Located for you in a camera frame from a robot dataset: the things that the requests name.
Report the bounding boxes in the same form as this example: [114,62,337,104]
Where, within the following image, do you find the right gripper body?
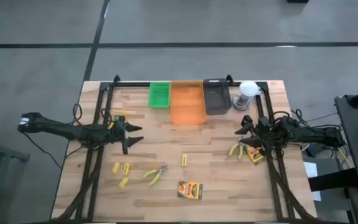
[252,126,280,149]

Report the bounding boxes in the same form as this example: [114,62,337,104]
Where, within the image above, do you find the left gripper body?
[103,119,130,156]

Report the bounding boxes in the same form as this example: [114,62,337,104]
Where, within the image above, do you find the yellow green crayon box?
[177,181,204,200]
[112,113,127,130]
[246,144,265,166]

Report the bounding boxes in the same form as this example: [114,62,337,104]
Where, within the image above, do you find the pliers with yellow-green handles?
[227,136,246,161]
[142,165,170,187]

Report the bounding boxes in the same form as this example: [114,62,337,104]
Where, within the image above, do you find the white mushroom lamp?
[232,80,261,111]

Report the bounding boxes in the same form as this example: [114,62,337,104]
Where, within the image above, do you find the green plastic basket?
[149,82,171,110]

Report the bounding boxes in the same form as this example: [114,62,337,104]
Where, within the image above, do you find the dark grey plastic bin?
[203,78,232,116]

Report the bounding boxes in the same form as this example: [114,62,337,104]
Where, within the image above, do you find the blue device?
[305,143,318,157]

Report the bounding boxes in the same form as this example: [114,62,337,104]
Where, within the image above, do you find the white paper sheet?
[303,161,322,202]

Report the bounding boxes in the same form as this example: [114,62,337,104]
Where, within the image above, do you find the orange plastic bin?
[170,80,208,126]

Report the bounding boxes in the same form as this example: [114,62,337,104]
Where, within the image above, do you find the black flat bar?
[308,167,358,192]

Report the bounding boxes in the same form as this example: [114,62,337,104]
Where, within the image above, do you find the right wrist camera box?
[257,116,272,129]

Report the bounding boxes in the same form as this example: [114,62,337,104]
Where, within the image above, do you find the right arm black cables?
[270,108,343,131]

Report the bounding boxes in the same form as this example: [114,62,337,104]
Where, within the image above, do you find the black aluminium frame rails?
[50,74,319,223]

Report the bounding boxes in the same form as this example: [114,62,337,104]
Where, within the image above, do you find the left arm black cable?
[19,103,111,170]

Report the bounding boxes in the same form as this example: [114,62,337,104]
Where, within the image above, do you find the yellow floor cable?
[336,147,353,169]

